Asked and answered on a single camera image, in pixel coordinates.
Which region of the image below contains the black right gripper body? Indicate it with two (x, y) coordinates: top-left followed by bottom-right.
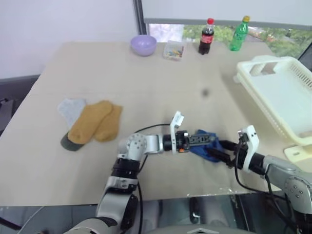
(227, 142), (246, 169)

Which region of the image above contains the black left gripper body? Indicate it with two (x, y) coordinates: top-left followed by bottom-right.
(175, 131), (191, 154)

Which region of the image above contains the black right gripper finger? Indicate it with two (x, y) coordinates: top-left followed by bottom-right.
(207, 150), (233, 167)
(218, 140), (241, 152)

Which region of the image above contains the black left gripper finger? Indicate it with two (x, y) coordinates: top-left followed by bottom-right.
(190, 134), (219, 147)

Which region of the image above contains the blue fuzzy sock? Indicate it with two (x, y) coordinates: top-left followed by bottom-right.
(189, 129), (224, 164)

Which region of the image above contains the white plastic basket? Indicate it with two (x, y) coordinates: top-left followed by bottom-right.
(233, 55), (312, 147)

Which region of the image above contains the small clear plastic container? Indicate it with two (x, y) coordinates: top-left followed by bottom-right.
(162, 39), (187, 60)

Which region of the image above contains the cream plastic lid piece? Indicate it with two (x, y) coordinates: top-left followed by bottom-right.
(283, 144), (312, 163)

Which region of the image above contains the mustard yellow sock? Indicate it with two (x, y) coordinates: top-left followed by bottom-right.
(93, 104), (123, 143)
(67, 100), (114, 146)

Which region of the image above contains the cola bottle with red cap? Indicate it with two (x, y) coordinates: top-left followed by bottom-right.
(197, 18), (215, 56)

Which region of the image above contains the purple plastic bowl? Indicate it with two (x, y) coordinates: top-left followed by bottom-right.
(130, 34), (157, 57)

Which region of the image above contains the green bottle with yellow cap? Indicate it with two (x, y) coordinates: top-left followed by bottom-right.
(229, 15), (251, 52)

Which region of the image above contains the pale grey-blue sock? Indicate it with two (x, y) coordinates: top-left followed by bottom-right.
(57, 97), (87, 130)

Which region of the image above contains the grey robot torso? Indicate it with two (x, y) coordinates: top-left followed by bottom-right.
(62, 216), (247, 234)

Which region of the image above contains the grey roller window blind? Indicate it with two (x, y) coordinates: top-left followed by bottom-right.
(143, 0), (312, 28)

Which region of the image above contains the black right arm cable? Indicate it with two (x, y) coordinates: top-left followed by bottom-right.
(234, 138), (303, 234)

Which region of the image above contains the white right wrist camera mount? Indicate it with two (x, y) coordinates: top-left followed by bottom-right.
(237, 125), (260, 174)

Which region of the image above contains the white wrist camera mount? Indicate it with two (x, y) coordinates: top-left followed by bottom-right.
(237, 125), (260, 174)
(169, 111), (185, 155)

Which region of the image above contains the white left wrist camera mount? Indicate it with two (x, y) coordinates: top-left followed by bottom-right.
(169, 111), (185, 155)

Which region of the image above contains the dark window frame post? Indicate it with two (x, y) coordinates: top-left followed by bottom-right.
(132, 0), (150, 36)

